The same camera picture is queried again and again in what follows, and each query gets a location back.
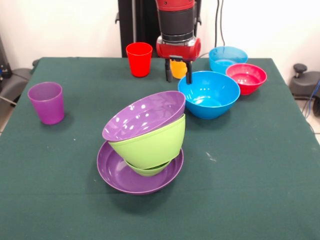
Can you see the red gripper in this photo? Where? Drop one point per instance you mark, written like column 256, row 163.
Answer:
column 177, row 51

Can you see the large blue bowl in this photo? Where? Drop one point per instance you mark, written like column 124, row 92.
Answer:
column 210, row 100

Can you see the large purple bowl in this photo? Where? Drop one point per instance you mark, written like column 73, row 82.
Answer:
column 110, row 170
column 140, row 117

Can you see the large green bowl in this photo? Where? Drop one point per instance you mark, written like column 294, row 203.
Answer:
column 155, row 147

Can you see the small green bowl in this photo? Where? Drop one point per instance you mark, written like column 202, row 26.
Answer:
column 147, row 171

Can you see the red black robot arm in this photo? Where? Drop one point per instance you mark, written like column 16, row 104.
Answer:
column 176, row 20

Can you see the yellow cup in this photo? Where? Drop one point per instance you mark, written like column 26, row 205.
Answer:
column 178, row 71

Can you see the red cup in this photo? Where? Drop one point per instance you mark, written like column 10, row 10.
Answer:
column 138, row 62

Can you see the small blue bowl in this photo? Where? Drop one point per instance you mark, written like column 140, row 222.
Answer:
column 222, row 60

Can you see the small red bowl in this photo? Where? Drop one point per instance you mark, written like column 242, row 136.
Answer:
column 247, row 80

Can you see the dark grey equipment base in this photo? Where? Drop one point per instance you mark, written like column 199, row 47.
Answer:
column 15, row 82
column 305, row 82

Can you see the purple cup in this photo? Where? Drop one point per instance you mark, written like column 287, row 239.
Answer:
column 47, row 105

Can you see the dark green tablecloth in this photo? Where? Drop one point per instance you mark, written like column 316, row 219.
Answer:
column 62, row 175

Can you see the black equipment rack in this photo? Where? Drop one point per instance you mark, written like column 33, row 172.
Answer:
column 3, row 62

